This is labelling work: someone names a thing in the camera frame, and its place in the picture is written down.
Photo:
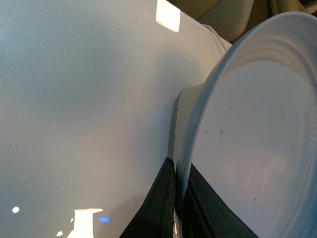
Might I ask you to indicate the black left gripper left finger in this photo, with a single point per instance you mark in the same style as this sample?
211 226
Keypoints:
155 218

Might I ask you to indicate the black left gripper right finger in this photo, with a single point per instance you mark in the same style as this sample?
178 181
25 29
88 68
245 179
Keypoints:
201 213

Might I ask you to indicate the grey round plate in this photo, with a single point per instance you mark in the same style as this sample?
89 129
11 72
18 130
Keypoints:
252 133

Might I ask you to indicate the beige right chair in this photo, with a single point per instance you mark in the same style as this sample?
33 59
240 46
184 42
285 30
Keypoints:
233 18

